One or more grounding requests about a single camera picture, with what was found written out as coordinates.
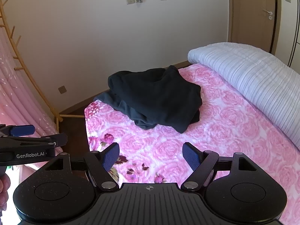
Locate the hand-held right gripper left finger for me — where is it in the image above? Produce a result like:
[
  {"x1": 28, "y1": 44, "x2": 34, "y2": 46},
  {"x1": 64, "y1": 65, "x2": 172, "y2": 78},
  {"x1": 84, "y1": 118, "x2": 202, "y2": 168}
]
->
[{"x1": 44, "y1": 142, "x2": 120, "y2": 191}]

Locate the wooden coat rack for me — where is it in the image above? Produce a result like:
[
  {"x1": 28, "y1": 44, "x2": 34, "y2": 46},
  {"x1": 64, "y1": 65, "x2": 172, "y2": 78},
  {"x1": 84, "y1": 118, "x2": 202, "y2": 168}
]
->
[{"x1": 0, "y1": 0, "x2": 85, "y2": 132}]

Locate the person's left hand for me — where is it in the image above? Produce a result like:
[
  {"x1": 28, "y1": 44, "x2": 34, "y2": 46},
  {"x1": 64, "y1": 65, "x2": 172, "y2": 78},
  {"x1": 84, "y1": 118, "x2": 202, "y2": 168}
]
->
[{"x1": 0, "y1": 175, "x2": 10, "y2": 212}]

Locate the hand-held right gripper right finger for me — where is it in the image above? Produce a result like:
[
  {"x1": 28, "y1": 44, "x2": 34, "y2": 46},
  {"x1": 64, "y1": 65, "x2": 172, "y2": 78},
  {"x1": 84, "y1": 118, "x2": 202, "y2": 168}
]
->
[{"x1": 181, "y1": 142, "x2": 257, "y2": 191}]

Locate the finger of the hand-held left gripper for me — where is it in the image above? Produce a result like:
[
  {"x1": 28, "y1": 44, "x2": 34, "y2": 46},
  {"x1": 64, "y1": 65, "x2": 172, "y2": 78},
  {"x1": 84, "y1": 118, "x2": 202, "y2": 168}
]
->
[
  {"x1": 0, "y1": 125, "x2": 35, "y2": 137},
  {"x1": 0, "y1": 132, "x2": 68, "y2": 149}
]

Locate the brown wooden door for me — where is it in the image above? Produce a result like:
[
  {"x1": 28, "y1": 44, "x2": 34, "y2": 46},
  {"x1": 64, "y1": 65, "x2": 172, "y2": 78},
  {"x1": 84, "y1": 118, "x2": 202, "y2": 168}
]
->
[{"x1": 228, "y1": 0, "x2": 282, "y2": 55}]

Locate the white wardrobe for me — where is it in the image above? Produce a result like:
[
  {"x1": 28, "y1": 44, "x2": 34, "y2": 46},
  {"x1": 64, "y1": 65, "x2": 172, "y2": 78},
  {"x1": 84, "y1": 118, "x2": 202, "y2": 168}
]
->
[{"x1": 274, "y1": 0, "x2": 300, "y2": 69}]

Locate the pink curtain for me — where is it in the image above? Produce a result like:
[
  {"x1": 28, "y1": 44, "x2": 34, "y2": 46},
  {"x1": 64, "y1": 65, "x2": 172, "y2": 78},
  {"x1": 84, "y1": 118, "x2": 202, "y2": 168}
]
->
[{"x1": 0, "y1": 26, "x2": 59, "y2": 169}]

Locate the white striped quilt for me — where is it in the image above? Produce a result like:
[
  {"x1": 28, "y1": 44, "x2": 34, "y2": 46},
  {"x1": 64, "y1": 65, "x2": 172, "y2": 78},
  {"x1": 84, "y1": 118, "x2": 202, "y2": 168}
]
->
[{"x1": 187, "y1": 42, "x2": 300, "y2": 150}]

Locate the black zip-neck sweatshirt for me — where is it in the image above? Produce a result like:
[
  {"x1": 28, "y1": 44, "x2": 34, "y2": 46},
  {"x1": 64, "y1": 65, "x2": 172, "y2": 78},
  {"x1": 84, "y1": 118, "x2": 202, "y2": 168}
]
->
[{"x1": 93, "y1": 65, "x2": 203, "y2": 134}]

